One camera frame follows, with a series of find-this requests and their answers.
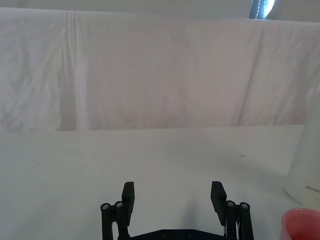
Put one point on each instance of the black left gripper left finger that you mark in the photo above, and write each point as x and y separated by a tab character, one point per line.
128	200

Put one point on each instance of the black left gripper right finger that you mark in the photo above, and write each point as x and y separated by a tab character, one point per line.
218	200

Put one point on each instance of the cream vacuum bottle steel neck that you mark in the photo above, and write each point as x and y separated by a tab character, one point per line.
306	155

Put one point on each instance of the white table cloth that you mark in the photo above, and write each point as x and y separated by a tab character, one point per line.
160	160

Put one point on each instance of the pink cup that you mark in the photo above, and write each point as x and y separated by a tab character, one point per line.
300	225

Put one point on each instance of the white curtain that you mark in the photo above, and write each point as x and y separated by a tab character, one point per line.
155	75

